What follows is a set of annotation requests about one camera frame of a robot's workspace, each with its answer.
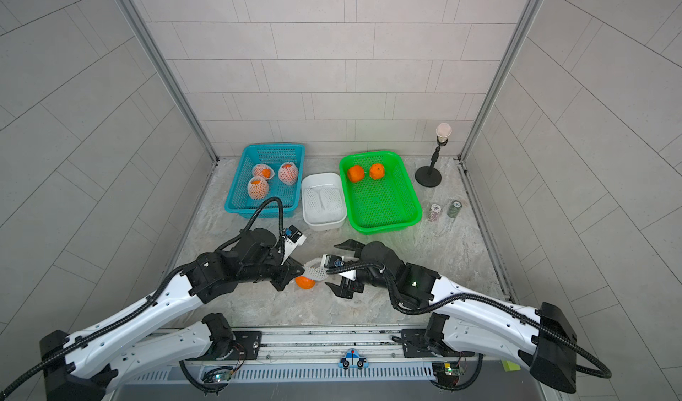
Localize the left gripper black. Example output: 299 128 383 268
240 248 311 292

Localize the netted orange front corner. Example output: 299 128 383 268
295 276 316 290

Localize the white foam net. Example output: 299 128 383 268
303 257 330 282
303 188 324 219
321 187 345 220

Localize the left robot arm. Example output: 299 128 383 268
1 197 304 400

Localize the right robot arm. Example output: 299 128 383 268
323 239 612 394

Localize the green plastic basket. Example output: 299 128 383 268
339 151 423 235

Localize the white plastic tub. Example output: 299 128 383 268
301 173 347 232

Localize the toy car sticker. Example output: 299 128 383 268
339 349 368 370

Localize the teal plastic basket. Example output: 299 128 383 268
225 143 305 218

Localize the black stand with bulb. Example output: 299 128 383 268
415 122 452 188

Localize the left circuit board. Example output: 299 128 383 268
202 367 234 385

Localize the circuit board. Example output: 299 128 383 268
432 363 464 387
202 367 234 385

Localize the right circuit board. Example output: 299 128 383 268
432 363 464 387

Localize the green sticky note block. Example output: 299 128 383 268
502 360 521 373

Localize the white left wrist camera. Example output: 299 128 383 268
282 225 307 264

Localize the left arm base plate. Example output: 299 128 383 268
215 331 263 362

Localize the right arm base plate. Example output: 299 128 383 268
392 328 477 359

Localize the aluminium front rail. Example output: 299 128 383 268
143 322 551 370

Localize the aluminium corner post right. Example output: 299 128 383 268
459 0 543 163

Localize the aluminium corner post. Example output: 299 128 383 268
459 0 543 163
115 0 220 165

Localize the aluminium corner post left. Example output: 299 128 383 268
115 0 220 165

